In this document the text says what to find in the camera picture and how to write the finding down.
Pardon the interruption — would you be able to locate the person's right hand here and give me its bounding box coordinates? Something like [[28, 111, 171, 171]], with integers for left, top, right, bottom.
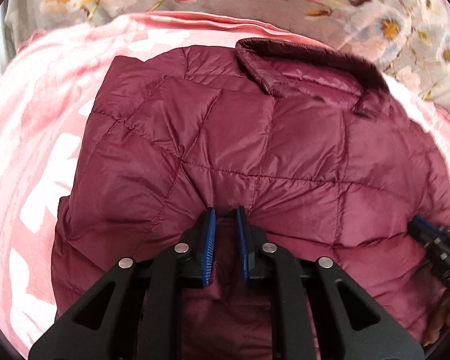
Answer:
[[422, 291, 450, 346]]

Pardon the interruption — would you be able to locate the grey floral bedsheet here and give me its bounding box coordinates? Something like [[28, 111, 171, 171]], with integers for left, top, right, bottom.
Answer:
[[4, 0, 450, 113]]

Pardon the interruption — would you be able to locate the maroon quilted puffer jacket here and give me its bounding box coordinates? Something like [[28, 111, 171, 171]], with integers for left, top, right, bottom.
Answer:
[[52, 38, 450, 359]]

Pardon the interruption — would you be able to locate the pink printed blanket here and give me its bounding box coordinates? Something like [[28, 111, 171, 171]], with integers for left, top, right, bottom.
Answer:
[[0, 12, 450, 357]]

